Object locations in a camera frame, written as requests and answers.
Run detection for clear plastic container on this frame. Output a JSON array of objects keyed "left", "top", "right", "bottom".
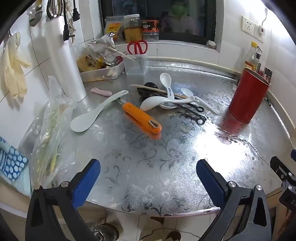
[{"left": 122, "top": 54, "right": 148, "bottom": 75}]

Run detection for plain white ceramic spoon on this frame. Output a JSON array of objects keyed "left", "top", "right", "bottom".
[{"left": 140, "top": 95, "right": 195, "bottom": 112}]

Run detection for white dotted rice paddle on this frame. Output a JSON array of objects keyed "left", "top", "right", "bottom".
[{"left": 70, "top": 90, "right": 129, "bottom": 133}]

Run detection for white printed ceramic spoon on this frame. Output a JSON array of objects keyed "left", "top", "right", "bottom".
[{"left": 159, "top": 72, "right": 183, "bottom": 101}]

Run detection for red scissors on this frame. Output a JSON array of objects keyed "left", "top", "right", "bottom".
[{"left": 127, "top": 40, "right": 148, "bottom": 55}]

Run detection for black power plug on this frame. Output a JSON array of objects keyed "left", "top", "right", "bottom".
[
  {"left": 62, "top": 0, "right": 70, "bottom": 42},
  {"left": 72, "top": 0, "right": 80, "bottom": 22}
]

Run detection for yellow food pouch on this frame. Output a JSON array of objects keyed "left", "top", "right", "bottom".
[{"left": 104, "top": 17, "right": 124, "bottom": 42}]

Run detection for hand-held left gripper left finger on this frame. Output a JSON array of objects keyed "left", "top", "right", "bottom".
[{"left": 25, "top": 159, "right": 101, "bottom": 241}]

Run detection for grey handled kitchen shears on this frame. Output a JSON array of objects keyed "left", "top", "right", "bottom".
[{"left": 29, "top": 0, "right": 43, "bottom": 27}]

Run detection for yellow snack packet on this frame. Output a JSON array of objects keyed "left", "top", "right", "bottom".
[{"left": 77, "top": 52, "right": 103, "bottom": 72}]

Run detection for white wall socket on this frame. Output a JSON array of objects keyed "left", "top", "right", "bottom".
[
  {"left": 241, "top": 15, "right": 256, "bottom": 33},
  {"left": 254, "top": 24, "right": 265, "bottom": 43}
]

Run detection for dark framed window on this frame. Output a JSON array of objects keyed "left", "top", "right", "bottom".
[{"left": 99, "top": 0, "right": 216, "bottom": 45}]

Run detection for tall white cylinder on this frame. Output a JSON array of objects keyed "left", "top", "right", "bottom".
[{"left": 44, "top": 17, "right": 87, "bottom": 102}]

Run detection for white gooseneck lamp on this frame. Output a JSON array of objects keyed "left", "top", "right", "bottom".
[{"left": 261, "top": 8, "right": 270, "bottom": 27}]

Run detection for blue dotted cloth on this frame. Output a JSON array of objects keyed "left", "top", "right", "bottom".
[{"left": 0, "top": 137, "right": 29, "bottom": 181}]

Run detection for small pink plastic tool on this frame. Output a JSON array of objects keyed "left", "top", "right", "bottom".
[{"left": 91, "top": 87, "right": 112, "bottom": 96}]

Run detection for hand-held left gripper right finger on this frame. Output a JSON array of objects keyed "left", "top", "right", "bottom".
[{"left": 196, "top": 159, "right": 272, "bottom": 241}]

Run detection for cream rubber gloves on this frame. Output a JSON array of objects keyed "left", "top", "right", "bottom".
[{"left": 2, "top": 32, "right": 32, "bottom": 102}]

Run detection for metal utensil handles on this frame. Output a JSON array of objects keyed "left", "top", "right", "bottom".
[{"left": 46, "top": 0, "right": 65, "bottom": 19}]

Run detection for white power cable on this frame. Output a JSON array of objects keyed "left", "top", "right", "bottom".
[{"left": 65, "top": 0, "right": 77, "bottom": 45}]

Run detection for red metal utensil holder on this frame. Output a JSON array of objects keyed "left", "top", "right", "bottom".
[{"left": 228, "top": 67, "right": 270, "bottom": 124}]

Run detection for small white soup spoon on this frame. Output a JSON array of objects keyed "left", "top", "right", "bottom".
[{"left": 159, "top": 102, "right": 177, "bottom": 110}]

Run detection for white long-handled plastic spoon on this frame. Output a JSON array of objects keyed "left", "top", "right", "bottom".
[{"left": 180, "top": 88, "right": 219, "bottom": 115}]

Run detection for steel oil dispenser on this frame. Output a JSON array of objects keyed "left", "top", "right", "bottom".
[{"left": 255, "top": 46, "right": 263, "bottom": 71}]

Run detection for clear jar yellow contents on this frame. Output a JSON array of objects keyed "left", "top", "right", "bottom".
[{"left": 123, "top": 14, "right": 142, "bottom": 44}]

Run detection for black label spice jar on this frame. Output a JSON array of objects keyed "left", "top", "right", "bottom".
[{"left": 142, "top": 17, "right": 160, "bottom": 42}]

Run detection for yellow cap vinegar bottle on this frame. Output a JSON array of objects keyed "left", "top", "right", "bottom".
[{"left": 245, "top": 41, "right": 258, "bottom": 72}]

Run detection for clear bag of vegetables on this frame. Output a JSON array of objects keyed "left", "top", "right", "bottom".
[{"left": 30, "top": 75, "right": 78, "bottom": 189}]

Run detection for orange handled peeler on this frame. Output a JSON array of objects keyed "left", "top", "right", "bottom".
[{"left": 117, "top": 99, "right": 162, "bottom": 134}]

